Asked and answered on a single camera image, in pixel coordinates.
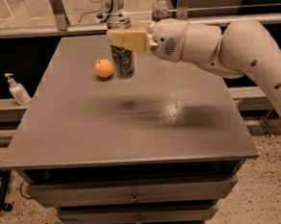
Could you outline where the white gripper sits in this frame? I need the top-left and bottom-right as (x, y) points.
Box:
(107, 18), (189, 62)

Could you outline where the red bull can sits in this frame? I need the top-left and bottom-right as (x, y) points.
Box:
(106, 15), (136, 80)

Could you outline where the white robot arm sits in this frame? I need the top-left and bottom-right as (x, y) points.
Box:
(107, 18), (281, 118)

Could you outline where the clear plastic water bottle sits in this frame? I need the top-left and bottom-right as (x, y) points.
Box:
(151, 0), (170, 21)

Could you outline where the white machine base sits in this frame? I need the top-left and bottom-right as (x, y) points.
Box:
(97, 0), (124, 23)

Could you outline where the orange fruit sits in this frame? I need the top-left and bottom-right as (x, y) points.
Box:
(95, 59), (115, 79)

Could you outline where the grey metal railing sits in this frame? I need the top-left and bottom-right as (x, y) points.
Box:
(0, 0), (281, 38)

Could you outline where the grey drawer cabinet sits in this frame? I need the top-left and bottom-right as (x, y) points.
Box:
(2, 36), (258, 224)

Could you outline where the white pump dispenser bottle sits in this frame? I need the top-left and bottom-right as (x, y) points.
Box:
(5, 73), (32, 106)

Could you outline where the black stand leg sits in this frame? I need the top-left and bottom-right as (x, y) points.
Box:
(0, 169), (13, 212)

